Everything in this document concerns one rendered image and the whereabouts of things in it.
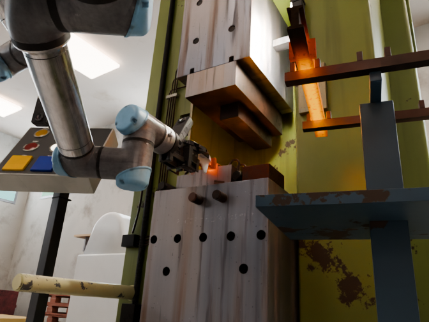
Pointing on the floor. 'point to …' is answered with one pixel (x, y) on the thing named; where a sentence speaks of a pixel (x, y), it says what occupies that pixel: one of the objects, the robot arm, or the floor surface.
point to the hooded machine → (100, 269)
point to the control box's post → (48, 255)
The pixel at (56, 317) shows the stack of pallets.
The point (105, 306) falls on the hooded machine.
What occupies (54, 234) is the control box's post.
